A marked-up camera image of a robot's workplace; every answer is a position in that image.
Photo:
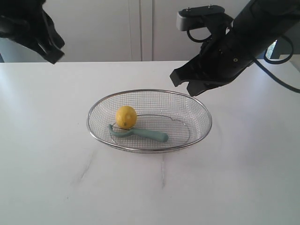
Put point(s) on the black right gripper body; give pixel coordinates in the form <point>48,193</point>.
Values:
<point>229,51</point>

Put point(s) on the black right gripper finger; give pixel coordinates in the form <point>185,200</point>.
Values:
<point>197,87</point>
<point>193,70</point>

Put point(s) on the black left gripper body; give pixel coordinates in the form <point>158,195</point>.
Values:
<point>25,22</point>

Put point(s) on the yellow lemon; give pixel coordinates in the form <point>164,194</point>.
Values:
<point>126,117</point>

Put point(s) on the teal handled peeler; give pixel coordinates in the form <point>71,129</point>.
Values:
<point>150,134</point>

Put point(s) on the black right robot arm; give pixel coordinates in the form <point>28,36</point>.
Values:
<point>271,19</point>

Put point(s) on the white cabinet doors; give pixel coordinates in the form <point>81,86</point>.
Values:
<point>127,30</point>

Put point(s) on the white side table corner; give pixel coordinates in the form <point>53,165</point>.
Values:
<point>294,60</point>

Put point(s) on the oval wire mesh basket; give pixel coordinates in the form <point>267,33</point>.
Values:
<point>185,119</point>

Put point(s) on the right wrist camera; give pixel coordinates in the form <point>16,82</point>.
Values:
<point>212,17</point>

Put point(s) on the window with dark frame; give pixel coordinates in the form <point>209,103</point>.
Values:
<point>282,47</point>

